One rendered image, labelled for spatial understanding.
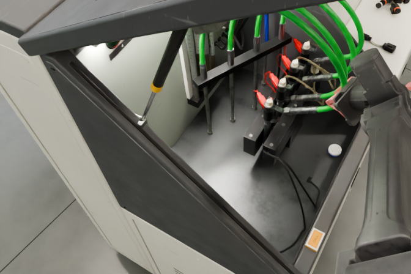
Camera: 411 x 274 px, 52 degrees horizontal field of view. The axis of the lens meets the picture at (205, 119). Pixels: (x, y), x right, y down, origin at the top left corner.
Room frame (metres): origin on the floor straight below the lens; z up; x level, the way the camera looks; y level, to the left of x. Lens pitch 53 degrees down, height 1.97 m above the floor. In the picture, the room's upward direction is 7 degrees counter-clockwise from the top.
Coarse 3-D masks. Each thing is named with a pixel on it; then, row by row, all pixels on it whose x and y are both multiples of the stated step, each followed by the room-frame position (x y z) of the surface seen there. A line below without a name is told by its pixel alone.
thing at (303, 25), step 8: (288, 16) 0.66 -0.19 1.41; (296, 16) 0.66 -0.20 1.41; (296, 24) 0.65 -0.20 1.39; (304, 24) 0.64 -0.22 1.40; (312, 32) 0.63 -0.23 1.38; (200, 40) 0.79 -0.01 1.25; (320, 40) 0.62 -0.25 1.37; (200, 48) 0.79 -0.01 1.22; (328, 48) 0.61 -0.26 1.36; (200, 56) 0.80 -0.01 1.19; (328, 56) 0.60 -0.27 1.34; (200, 64) 0.80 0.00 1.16; (336, 64) 0.59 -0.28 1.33; (344, 72) 0.58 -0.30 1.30; (344, 80) 0.57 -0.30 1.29; (320, 112) 0.59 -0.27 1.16
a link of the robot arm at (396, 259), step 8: (392, 256) 0.13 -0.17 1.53; (400, 256) 0.13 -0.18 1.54; (408, 256) 0.12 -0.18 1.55; (352, 264) 0.14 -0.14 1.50; (360, 264) 0.13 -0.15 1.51; (368, 264) 0.13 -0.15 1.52; (376, 264) 0.13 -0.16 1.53; (384, 264) 0.12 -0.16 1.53; (392, 264) 0.12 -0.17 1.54; (400, 264) 0.12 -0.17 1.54; (408, 264) 0.12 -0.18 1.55; (344, 272) 0.13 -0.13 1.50; (352, 272) 0.12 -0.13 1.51; (360, 272) 0.12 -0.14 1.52; (368, 272) 0.12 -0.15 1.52; (376, 272) 0.12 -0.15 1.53; (384, 272) 0.11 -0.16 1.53; (392, 272) 0.11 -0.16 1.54; (400, 272) 0.11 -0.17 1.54; (408, 272) 0.11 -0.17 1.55
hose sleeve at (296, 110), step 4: (292, 108) 0.64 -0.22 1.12; (296, 108) 0.63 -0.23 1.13; (300, 108) 0.63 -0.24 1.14; (304, 108) 0.62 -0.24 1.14; (308, 108) 0.61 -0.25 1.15; (312, 108) 0.61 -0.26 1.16; (316, 108) 0.60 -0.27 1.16; (292, 112) 0.63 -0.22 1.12; (296, 112) 0.63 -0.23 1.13; (300, 112) 0.62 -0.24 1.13; (304, 112) 0.61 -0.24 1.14; (308, 112) 0.61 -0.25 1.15; (312, 112) 0.60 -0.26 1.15; (316, 112) 0.60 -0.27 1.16
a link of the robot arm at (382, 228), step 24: (384, 120) 0.38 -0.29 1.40; (408, 120) 0.38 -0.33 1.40; (384, 144) 0.32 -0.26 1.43; (408, 144) 0.33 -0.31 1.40; (384, 168) 0.27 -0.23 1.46; (408, 168) 0.28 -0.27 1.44; (384, 192) 0.22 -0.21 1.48; (408, 192) 0.23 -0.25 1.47; (384, 216) 0.19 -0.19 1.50; (408, 216) 0.19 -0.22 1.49; (360, 240) 0.16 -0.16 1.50; (384, 240) 0.15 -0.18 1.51; (408, 240) 0.15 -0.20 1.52; (336, 264) 0.14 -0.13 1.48
